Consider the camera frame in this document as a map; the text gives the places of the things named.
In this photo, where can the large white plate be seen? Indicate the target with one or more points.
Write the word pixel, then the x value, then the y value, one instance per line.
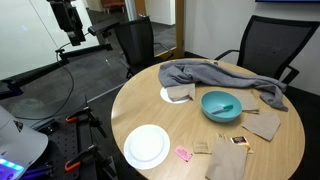
pixel 146 147

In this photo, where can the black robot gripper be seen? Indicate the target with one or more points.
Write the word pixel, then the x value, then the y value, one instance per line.
pixel 68 20

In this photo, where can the brown sugar packet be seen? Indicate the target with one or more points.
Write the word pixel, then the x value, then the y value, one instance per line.
pixel 201 147

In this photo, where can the teal marker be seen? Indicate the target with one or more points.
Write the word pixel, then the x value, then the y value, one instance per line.
pixel 223 109

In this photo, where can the teal plastic bowl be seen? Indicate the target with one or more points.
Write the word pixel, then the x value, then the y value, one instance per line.
pixel 214 100

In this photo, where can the brown napkin on small plate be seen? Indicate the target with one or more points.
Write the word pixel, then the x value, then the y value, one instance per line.
pixel 176 93

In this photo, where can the black office chair by door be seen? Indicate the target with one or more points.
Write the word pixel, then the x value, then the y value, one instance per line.
pixel 136 40

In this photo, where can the black orange sauce packet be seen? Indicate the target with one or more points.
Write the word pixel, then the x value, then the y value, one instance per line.
pixel 242 141

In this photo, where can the black office chair near wall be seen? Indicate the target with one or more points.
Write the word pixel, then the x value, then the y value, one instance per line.
pixel 269 45

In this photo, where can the white grey robot base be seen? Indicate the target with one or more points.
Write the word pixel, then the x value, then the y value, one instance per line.
pixel 20 146

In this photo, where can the grey sweatshirt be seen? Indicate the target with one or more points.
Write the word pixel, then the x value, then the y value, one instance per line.
pixel 187 71

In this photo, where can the brown napkin behind bowl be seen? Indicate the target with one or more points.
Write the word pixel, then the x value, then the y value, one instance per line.
pixel 248 101

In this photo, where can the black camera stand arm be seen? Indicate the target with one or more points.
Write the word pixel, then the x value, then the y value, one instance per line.
pixel 14 83

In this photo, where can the pink sweetener packet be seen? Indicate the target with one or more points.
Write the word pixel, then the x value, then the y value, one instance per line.
pixel 183 153

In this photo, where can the large brown paper napkin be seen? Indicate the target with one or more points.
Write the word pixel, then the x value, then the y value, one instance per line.
pixel 227 161

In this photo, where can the small white plate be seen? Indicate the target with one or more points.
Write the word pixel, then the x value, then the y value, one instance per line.
pixel 164 96

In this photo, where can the black clamp with orange handle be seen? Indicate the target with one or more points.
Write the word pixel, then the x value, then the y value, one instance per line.
pixel 90 119

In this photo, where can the brown napkin right of bowl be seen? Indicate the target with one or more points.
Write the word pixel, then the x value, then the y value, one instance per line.
pixel 265 124

